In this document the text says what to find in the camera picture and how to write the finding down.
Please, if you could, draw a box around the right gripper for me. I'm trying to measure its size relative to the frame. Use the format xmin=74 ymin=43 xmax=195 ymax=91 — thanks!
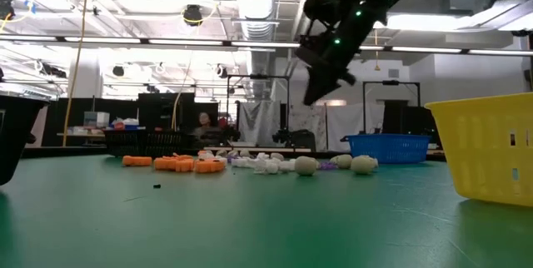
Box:
xmin=294 ymin=26 xmax=367 ymax=107

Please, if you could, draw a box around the black round ceiling device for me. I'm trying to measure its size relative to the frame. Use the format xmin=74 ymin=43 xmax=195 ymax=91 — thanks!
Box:
xmin=182 ymin=4 xmax=205 ymax=27

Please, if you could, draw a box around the long LED light bar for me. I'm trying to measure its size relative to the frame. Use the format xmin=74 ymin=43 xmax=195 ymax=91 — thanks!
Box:
xmin=0 ymin=33 xmax=533 ymax=57

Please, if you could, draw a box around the blue plastic mesh basket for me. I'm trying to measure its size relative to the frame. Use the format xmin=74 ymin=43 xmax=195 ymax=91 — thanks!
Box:
xmin=340 ymin=133 xmax=432 ymax=165

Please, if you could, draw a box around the person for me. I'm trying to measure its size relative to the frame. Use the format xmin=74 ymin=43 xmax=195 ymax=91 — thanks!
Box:
xmin=192 ymin=112 xmax=222 ymax=144

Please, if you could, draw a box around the white storage box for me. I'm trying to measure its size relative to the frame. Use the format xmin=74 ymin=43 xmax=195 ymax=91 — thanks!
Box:
xmin=83 ymin=112 xmax=111 ymax=129

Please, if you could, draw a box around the blue tray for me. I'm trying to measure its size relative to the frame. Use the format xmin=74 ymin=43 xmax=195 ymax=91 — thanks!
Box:
xmin=108 ymin=123 xmax=141 ymax=132

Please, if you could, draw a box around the yellow plastic mesh basket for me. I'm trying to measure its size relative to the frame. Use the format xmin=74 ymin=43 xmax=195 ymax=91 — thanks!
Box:
xmin=424 ymin=92 xmax=533 ymax=208

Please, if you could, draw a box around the black plastic mesh basket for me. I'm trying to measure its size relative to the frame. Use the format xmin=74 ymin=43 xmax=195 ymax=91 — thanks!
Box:
xmin=102 ymin=129 xmax=187 ymax=157
xmin=0 ymin=95 xmax=50 ymax=186

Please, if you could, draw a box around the black metal stand frame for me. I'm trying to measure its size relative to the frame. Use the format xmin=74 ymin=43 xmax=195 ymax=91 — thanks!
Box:
xmin=361 ymin=79 xmax=421 ymax=136
xmin=226 ymin=74 xmax=291 ymax=146

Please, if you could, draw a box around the silver ventilation duct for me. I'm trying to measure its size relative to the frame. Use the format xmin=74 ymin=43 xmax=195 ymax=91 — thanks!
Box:
xmin=231 ymin=0 xmax=288 ymax=98

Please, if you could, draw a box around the thin beige hanging cable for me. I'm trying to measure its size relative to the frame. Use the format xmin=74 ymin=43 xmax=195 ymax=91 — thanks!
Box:
xmin=170 ymin=59 xmax=193 ymax=132

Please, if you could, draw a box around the black partition wall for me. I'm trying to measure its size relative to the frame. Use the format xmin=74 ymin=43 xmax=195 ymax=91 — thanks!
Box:
xmin=43 ymin=92 xmax=220 ymax=149

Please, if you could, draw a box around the black aluminium table frame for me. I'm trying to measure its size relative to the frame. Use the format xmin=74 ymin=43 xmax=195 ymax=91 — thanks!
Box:
xmin=20 ymin=145 xmax=449 ymax=161

